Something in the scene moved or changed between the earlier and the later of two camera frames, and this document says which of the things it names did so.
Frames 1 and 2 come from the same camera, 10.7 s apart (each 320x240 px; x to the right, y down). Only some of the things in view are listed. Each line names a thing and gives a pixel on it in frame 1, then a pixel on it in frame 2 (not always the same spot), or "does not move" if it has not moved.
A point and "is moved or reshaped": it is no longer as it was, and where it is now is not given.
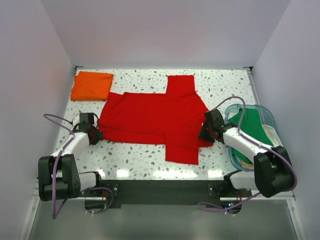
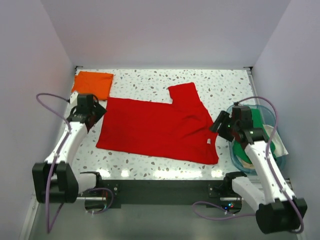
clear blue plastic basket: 256,121 does not move
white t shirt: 272,135 does not move
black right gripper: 202,134 → 222,117
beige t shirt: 246,165 does not move
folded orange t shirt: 91,86 does not move
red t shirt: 174,119 is moved or reshaped
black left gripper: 99,136 → 100,111
